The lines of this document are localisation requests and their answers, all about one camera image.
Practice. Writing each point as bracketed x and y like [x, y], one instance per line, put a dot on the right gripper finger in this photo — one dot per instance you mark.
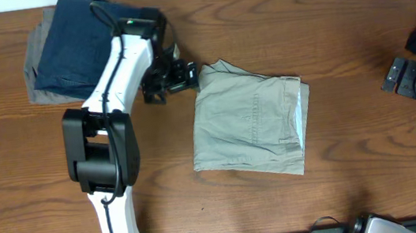
[394, 75]
[405, 77]

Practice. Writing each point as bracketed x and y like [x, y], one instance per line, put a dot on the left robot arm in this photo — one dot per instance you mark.
[100, 144]

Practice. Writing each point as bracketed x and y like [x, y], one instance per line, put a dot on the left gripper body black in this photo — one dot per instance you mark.
[164, 76]

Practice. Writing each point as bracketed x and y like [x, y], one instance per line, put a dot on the light khaki shorts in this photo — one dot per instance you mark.
[249, 122]

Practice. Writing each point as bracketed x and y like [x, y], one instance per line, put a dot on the folded navy blue shorts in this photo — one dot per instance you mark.
[77, 47]

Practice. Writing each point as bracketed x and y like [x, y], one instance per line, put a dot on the folded grey shorts under navy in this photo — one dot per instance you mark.
[36, 40]

